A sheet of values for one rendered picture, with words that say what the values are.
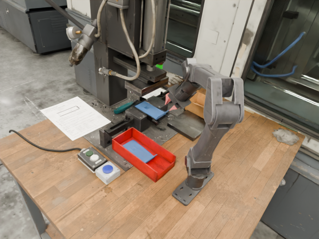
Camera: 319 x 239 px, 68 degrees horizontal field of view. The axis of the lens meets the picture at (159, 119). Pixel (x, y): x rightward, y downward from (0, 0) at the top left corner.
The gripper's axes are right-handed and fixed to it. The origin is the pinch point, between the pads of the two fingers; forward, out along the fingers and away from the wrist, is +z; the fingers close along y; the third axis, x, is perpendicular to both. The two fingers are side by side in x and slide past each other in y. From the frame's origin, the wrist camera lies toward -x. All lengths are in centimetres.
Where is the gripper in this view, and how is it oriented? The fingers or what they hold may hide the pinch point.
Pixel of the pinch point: (168, 106)
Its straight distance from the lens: 104.3
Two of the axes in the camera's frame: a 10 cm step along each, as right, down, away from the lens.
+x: -6.6, 3.8, -6.4
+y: -5.8, -8.1, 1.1
